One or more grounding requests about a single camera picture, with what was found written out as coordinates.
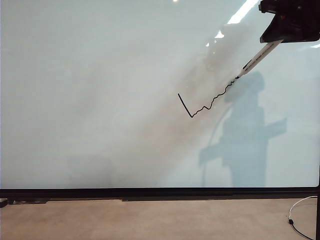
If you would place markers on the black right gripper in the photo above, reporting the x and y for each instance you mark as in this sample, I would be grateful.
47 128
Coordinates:
302 20

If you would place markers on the white black whiteboard marker pen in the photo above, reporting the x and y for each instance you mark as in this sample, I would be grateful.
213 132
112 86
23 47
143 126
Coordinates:
260 58

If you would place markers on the black stand foot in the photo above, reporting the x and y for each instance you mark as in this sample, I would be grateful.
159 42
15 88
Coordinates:
3 202

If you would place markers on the whiteboard with black frame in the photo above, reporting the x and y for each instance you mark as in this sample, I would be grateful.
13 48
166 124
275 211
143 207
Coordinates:
318 212

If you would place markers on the white board with black frame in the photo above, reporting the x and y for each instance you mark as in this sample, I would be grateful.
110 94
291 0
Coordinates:
100 100

